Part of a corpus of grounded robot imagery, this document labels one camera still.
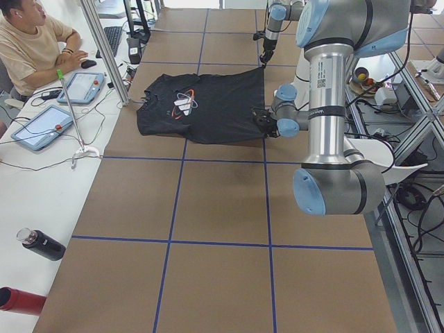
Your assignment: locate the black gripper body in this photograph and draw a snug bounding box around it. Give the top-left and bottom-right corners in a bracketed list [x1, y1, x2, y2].
[253, 31, 278, 59]
[251, 108, 279, 138]

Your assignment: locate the black graphic t-shirt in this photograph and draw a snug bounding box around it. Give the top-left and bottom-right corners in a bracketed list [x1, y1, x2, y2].
[137, 67, 265, 144]

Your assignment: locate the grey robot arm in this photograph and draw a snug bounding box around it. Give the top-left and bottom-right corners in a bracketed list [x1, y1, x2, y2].
[260, 1, 411, 215]
[253, 1, 305, 67]

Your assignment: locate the bowl with yellow ball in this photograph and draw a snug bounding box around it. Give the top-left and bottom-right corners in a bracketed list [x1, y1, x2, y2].
[352, 67, 369, 84]

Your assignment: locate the white plastic chair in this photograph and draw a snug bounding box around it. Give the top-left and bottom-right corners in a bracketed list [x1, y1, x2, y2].
[343, 137, 428, 185]

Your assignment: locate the white power adapter box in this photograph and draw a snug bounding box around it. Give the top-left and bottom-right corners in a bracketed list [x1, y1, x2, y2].
[374, 87, 398, 107]

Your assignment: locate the black keyboard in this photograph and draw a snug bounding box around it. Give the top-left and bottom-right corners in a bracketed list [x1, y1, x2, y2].
[103, 26, 123, 57]

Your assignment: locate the black computer mouse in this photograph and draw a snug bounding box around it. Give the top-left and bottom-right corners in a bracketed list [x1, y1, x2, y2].
[80, 60, 96, 69]

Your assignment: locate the far blue teach pendant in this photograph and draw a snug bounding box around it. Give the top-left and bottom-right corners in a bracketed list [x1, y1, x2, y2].
[62, 71, 105, 105]

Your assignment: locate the blue teach pendant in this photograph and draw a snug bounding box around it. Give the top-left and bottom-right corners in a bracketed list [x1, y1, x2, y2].
[10, 105, 73, 151]
[62, 71, 105, 105]

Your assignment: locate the green tipped metal rod stand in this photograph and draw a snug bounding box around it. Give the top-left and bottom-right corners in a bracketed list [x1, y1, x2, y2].
[57, 69, 101, 170]

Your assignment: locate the near blue teach pendant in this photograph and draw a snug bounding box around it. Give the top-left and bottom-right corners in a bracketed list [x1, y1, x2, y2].
[10, 105, 73, 151]

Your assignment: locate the seated person beige shirt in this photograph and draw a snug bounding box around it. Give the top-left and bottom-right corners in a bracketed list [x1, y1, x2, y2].
[1, 1, 88, 101]

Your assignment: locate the black water bottle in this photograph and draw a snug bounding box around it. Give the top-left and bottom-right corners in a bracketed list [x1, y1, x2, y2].
[16, 228, 66, 261]

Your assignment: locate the red cylinder bottle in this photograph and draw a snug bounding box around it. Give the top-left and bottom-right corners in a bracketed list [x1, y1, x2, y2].
[1, 287, 46, 316]

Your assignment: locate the aluminium frame post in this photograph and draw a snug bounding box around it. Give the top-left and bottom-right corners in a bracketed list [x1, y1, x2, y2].
[80, 0, 130, 106]

